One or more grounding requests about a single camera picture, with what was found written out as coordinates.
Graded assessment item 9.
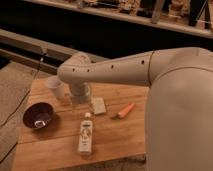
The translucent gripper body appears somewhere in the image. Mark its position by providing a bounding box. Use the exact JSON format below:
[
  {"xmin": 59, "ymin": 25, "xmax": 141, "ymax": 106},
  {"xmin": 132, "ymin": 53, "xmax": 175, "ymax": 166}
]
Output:
[{"xmin": 69, "ymin": 83, "xmax": 91, "ymax": 105}]

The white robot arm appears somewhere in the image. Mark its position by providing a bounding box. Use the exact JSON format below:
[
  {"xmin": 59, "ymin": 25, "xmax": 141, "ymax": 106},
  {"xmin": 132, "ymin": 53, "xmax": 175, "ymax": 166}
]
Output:
[{"xmin": 57, "ymin": 47, "xmax": 213, "ymax": 171}]

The dark ceramic bowl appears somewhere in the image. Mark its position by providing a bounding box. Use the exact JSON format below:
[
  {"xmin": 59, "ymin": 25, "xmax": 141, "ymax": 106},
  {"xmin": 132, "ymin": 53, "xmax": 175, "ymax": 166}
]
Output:
[{"xmin": 23, "ymin": 102, "xmax": 54, "ymax": 129}]

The white sponge block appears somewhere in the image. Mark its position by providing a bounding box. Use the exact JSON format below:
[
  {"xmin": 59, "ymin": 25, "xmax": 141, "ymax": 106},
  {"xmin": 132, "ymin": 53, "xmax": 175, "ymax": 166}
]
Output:
[{"xmin": 91, "ymin": 97, "xmax": 106, "ymax": 115}]

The white paper cup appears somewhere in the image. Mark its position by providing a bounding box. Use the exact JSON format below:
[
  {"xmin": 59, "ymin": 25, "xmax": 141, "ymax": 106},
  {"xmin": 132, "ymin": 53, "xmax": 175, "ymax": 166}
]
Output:
[{"xmin": 45, "ymin": 75, "xmax": 65, "ymax": 99}]

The white plastic bottle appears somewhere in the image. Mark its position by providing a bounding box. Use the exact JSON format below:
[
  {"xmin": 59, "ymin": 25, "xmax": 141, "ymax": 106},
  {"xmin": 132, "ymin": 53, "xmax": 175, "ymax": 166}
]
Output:
[{"xmin": 78, "ymin": 112, "xmax": 93, "ymax": 155}]

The wooden board table top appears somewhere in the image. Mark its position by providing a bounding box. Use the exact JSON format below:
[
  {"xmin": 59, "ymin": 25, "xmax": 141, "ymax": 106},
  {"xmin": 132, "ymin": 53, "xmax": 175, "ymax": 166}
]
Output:
[{"xmin": 12, "ymin": 79, "xmax": 148, "ymax": 171}]

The black cable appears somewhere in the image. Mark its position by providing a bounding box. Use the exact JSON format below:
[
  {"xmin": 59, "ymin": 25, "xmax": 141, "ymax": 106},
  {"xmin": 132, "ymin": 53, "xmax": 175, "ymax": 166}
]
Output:
[{"xmin": 0, "ymin": 52, "xmax": 48, "ymax": 164}]

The grey metal rail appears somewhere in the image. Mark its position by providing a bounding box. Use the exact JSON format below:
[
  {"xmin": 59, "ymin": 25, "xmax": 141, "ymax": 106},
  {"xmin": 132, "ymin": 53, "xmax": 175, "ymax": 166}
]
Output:
[{"xmin": 0, "ymin": 28, "xmax": 109, "ymax": 76}]

